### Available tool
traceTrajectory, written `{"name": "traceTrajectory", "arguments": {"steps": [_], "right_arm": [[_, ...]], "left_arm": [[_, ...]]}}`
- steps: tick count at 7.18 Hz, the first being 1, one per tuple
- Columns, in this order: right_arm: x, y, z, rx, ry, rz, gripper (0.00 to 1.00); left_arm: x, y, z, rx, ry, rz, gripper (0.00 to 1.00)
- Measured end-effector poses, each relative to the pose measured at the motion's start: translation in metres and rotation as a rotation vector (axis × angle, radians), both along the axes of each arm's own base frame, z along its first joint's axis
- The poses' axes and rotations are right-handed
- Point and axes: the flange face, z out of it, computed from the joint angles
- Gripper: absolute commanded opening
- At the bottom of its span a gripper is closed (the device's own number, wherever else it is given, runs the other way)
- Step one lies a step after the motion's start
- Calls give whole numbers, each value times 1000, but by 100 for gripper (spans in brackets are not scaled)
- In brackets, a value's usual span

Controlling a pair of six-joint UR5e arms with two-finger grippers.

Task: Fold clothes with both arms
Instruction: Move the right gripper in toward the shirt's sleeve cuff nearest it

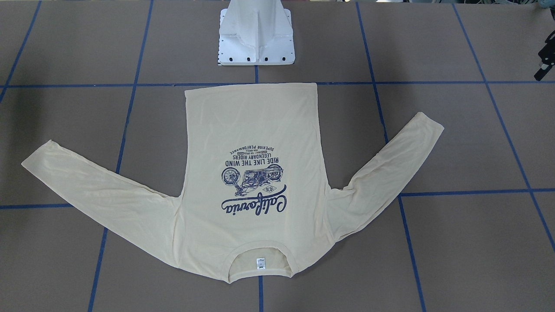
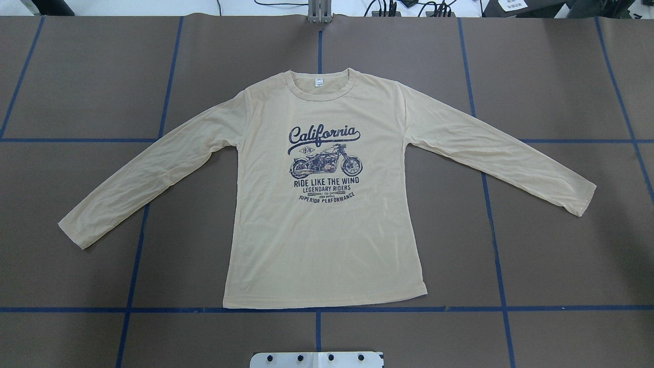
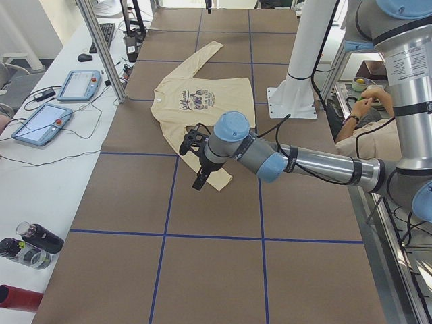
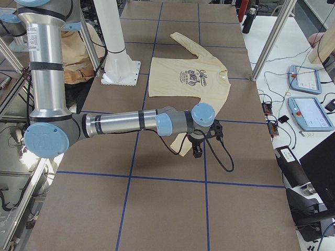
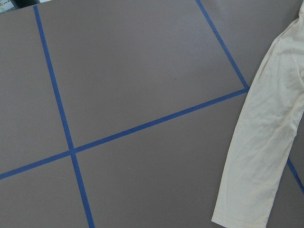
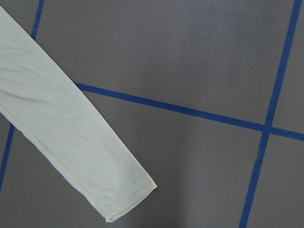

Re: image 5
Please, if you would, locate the cream long-sleeve printed shirt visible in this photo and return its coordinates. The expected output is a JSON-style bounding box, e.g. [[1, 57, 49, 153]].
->
[[211, 9, 304, 228]]

